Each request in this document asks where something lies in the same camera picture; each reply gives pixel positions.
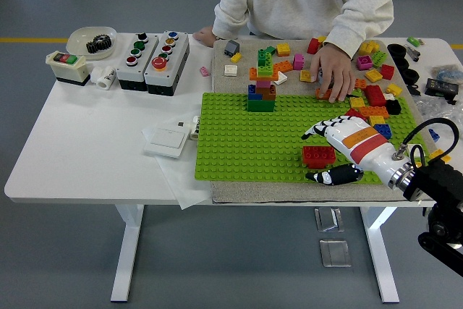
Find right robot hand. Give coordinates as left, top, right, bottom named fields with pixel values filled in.
left=301, top=114, right=412, bottom=190

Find person's left hand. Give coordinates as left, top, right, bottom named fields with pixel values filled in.
left=310, top=43, right=357, bottom=103

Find person's right hand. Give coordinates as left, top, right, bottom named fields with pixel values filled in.
left=192, top=26, right=218, bottom=48

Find red sloped brick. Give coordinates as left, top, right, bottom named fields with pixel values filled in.
left=345, top=107, right=369, bottom=119

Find long red brick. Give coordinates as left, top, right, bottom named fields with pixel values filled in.
left=302, top=145, right=336, bottom=166
left=363, top=85, right=387, bottom=106

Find grey sloped brick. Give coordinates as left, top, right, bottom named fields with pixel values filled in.
left=224, top=39, right=241, bottom=56

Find lime green brick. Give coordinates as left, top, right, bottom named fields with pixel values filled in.
left=371, top=50, right=389, bottom=67

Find black brick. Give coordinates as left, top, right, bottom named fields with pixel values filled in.
left=385, top=98, right=402, bottom=116

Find multicoloured brick tower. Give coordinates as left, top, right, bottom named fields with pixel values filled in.
left=247, top=48, right=279, bottom=113

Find green studded baseplate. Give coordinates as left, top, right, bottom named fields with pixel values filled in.
left=194, top=91, right=437, bottom=183

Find four-button emergency stop box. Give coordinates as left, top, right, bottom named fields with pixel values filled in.
left=143, top=30, right=191, bottom=97

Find three-button control box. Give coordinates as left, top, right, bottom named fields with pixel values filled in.
left=115, top=32, right=160, bottom=92

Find small metal tool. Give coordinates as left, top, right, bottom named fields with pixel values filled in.
left=404, top=44, right=422, bottom=62

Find clear plastic bag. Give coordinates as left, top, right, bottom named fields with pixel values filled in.
left=414, top=97, right=463, bottom=132

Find silver floor plate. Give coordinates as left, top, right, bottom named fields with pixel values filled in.
left=313, top=206, right=344, bottom=232
left=318, top=239, right=352, bottom=268

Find black electronic module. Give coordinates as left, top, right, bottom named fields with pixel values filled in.
left=425, top=77, right=459, bottom=99

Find white table leg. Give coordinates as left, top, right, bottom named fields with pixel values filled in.
left=110, top=203, right=145, bottom=302
left=360, top=206, right=401, bottom=304

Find white pipe tee fitting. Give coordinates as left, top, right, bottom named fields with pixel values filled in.
left=89, top=65, right=117, bottom=90

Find plastic bag blue parts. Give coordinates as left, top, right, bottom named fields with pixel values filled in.
left=430, top=64, right=463, bottom=84

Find grey-brown mat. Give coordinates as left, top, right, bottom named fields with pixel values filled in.
left=211, top=38, right=444, bottom=206

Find white plastic bowl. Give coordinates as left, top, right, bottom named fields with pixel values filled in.
left=66, top=25, right=119, bottom=61

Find white paper sheet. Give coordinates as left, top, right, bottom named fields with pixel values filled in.
left=140, top=124, right=214, bottom=211

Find white wall switch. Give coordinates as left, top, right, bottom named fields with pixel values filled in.
left=143, top=124, right=192, bottom=160

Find beige red-green switch box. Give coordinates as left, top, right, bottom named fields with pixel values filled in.
left=46, top=50, right=91, bottom=88

